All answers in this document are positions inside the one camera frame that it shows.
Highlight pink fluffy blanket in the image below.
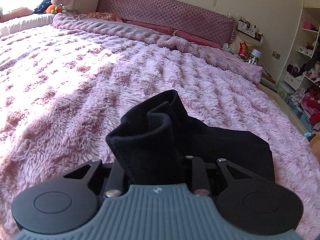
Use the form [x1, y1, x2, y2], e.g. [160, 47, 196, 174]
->
[1, 14, 319, 239]

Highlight red snack bag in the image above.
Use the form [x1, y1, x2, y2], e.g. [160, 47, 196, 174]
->
[238, 41, 248, 61]

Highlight dark blue plush toy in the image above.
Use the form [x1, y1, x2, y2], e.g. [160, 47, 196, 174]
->
[34, 0, 52, 14]

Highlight quilted mauve headboard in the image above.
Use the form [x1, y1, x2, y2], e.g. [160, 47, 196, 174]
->
[96, 0, 236, 45]

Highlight orange plush toy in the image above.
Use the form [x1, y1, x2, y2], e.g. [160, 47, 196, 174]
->
[46, 4, 62, 14]

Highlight dark navy pants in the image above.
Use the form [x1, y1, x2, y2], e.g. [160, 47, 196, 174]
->
[106, 90, 275, 185]

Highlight floral pink pillow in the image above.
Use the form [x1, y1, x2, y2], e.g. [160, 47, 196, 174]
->
[86, 12, 122, 22]

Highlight pink long bolster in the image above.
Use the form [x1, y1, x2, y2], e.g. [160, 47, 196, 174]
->
[0, 7, 34, 23]

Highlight white open wardrobe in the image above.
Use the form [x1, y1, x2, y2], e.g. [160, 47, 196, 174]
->
[277, 0, 320, 133]

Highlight white wall shelf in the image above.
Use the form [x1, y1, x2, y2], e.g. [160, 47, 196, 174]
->
[236, 16, 264, 47]

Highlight large brown teddy bear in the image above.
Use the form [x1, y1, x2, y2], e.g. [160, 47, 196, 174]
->
[308, 132, 320, 162]

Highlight white bedside lamp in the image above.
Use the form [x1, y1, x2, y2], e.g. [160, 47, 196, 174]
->
[248, 49, 261, 64]

